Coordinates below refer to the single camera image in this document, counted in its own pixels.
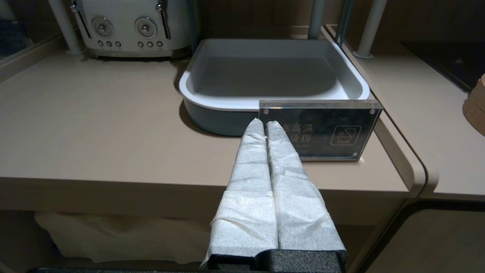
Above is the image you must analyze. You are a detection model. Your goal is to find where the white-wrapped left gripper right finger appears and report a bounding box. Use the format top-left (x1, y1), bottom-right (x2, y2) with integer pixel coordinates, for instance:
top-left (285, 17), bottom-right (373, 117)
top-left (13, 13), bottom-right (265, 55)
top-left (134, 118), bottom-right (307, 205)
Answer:
top-left (261, 120), bottom-right (347, 272)

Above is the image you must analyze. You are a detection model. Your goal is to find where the three-tier grey tray rack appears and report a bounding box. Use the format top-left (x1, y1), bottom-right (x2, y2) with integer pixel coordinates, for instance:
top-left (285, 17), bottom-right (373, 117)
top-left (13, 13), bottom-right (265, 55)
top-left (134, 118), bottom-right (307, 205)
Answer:
top-left (335, 0), bottom-right (355, 48)

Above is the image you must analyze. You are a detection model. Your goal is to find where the black induction cooktop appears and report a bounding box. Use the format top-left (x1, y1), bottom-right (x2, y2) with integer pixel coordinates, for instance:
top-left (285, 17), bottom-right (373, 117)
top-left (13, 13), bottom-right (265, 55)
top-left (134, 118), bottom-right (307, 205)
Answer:
top-left (401, 40), bottom-right (485, 94)

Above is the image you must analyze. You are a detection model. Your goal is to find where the large grey rack tray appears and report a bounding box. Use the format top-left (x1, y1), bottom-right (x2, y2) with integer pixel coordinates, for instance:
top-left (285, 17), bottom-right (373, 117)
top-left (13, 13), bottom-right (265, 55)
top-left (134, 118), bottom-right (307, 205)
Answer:
top-left (178, 38), bottom-right (371, 136)

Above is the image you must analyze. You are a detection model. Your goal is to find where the white retro toaster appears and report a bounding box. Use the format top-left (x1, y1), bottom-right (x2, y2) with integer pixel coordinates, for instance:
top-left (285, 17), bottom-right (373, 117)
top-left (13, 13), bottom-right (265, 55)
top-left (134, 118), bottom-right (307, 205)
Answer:
top-left (70, 0), bottom-right (193, 58)

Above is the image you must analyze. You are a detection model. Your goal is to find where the white cloth under counter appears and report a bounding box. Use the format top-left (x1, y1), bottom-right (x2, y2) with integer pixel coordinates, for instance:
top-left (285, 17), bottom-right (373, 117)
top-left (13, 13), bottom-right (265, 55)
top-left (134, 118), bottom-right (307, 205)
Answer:
top-left (34, 210), bottom-right (213, 265)

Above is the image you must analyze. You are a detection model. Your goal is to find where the long white support pole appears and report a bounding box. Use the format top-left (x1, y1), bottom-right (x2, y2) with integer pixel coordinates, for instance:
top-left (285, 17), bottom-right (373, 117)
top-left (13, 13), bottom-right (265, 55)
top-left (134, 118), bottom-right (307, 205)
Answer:
top-left (47, 0), bottom-right (85, 55)

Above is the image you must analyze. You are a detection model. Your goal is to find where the acrylic hot warning sign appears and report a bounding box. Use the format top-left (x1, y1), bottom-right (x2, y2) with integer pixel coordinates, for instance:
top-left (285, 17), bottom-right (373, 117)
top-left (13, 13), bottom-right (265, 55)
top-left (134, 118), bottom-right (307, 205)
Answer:
top-left (259, 99), bottom-right (383, 161)

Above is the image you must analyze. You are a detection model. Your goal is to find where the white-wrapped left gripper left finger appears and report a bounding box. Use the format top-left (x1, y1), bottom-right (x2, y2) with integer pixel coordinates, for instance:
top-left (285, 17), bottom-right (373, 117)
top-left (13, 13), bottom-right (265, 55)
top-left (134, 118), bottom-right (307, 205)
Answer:
top-left (201, 117), bottom-right (279, 271)

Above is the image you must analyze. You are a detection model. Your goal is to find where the bamboo steamer basket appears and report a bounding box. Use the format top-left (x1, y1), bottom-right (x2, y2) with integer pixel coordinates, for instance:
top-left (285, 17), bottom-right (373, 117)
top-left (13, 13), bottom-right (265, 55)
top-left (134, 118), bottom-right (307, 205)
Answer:
top-left (463, 74), bottom-right (485, 137)

